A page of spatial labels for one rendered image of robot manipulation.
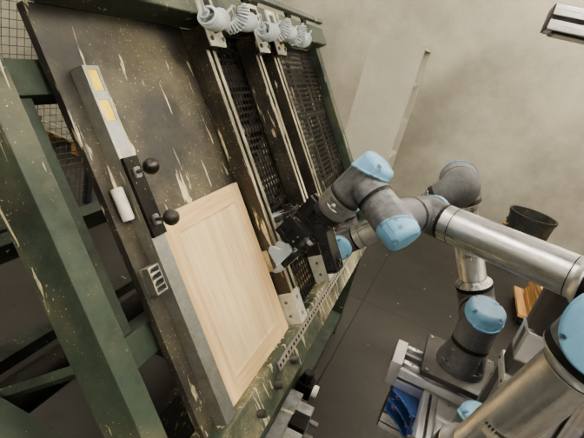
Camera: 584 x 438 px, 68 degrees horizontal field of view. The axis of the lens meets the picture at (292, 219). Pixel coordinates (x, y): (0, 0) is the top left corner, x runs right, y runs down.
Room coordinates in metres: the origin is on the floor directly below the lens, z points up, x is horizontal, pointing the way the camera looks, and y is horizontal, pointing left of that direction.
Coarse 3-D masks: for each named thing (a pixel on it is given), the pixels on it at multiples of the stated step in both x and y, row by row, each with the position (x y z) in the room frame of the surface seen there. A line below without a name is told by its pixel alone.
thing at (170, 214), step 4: (164, 212) 0.87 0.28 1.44; (168, 212) 0.87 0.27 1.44; (172, 212) 0.87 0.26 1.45; (176, 212) 0.88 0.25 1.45; (152, 216) 0.94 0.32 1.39; (156, 216) 0.94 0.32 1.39; (160, 216) 0.92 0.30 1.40; (164, 216) 0.86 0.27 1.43; (168, 216) 0.86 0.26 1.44; (172, 216) 0.86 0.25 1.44; (176, 216) 0.87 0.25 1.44; (152, 220) 0.94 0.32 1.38; (156, 220) 0.93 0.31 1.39; (160, 220) 0.91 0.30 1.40; (164, 220) 0.86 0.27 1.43; (168, 220) 0.86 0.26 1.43; (172, 220) 0.86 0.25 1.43; (176, 220) 0.87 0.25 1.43; (156, 224) 0.94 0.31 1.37; (168, 224) 0.86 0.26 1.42; (172, 224) 0.86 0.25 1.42
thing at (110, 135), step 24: (72, 72) 0.99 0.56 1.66; (96, 96) 0.98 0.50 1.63; (96, 120) 0.97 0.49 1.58; (120, 144) 0.97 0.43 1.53; (120, 168) 0.95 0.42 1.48; (144, 240) 0.92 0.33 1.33; (168, 264) 0.93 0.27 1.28; (168, 288) 0.90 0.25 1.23; (192, 312) 0.92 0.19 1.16; (192, 336) 0.88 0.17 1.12; (192, 360) 0.88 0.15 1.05; (216, 384) 0.88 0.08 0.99; (216, 408) 0.85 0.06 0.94
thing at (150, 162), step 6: (144, 162) 0.88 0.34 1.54; (150, 162) 0.88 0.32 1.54; (156, 162) 0.89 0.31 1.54; (132, 168) 0.96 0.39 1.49; (138, 168) 0.96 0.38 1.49; (144, 168) 0.88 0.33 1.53; (150, 168) 0.88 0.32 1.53; (156, 168) 0.89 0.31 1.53; (138, 174) 0.96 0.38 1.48; (150, 174) 0.88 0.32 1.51
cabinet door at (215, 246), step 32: (224, 192) 1.32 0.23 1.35; (192, 224) 1.11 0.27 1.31; (224, 224) 1.25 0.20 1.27; (192, 256) 1.05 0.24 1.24; (224, 256) 1.18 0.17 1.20; (256, 256) 1.34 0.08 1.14; (192, 288) 0.99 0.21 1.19; (224, 288) 1.11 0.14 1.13; (256, 288) 1.26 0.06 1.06; (224, 320) 1.05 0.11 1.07; (256, 320) 1.19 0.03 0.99; (224, 352) 0.98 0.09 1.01; (256, 352) 1.11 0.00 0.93
